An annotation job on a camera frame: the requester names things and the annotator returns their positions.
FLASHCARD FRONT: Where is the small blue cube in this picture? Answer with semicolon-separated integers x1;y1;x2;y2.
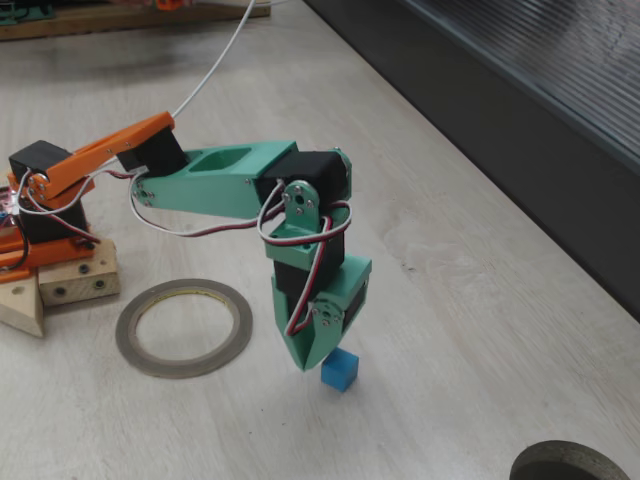
320;347;360;392

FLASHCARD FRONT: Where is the round desk cable hole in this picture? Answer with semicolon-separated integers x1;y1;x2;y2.
508;439;634;480

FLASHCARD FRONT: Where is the grey desk partition panel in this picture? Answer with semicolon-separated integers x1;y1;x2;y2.
302;0;640;325

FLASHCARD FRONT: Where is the pale wooden plank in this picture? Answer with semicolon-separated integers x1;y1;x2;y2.
0;272;47;339

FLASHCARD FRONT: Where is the red controller board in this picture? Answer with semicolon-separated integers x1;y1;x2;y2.
0;187;21;231

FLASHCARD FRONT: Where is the white usb cable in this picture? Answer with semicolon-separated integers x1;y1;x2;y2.
171;0;291;119

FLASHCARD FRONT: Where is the wrist servo wire bundle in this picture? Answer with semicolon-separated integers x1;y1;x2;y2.
257;199;355;337

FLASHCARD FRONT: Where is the wooden base block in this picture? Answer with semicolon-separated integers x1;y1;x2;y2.
38;239;121;307

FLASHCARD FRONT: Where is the brown wooden board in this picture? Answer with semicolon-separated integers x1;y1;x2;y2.
0;0;271;41

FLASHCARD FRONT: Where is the forearm servo wire loop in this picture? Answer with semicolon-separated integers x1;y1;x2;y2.
128;169;287;237

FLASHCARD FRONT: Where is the grey ring of tape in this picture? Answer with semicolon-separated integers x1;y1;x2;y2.
114;278;254;380

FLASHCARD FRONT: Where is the base servo wire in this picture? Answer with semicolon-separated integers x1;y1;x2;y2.
19;192;101;247

